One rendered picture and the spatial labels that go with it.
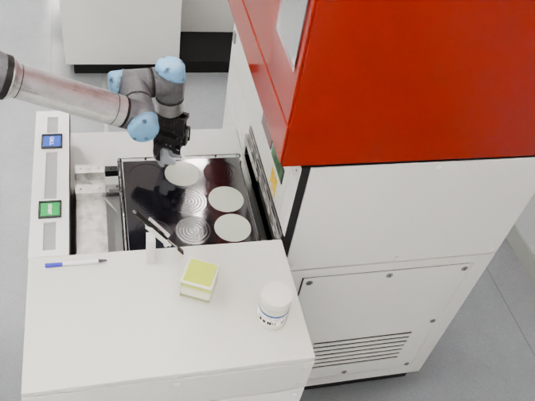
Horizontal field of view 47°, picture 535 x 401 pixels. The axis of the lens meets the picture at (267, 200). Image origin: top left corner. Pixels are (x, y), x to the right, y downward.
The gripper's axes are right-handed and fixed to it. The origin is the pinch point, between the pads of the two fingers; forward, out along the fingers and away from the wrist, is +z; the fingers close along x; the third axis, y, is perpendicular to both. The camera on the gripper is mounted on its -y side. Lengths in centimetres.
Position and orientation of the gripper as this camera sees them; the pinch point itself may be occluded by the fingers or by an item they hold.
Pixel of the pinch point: (161, 162)
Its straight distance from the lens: 184.3
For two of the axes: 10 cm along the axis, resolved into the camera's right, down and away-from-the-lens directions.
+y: 9.4, 3.1, -1.2
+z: -1.4, 6.8, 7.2
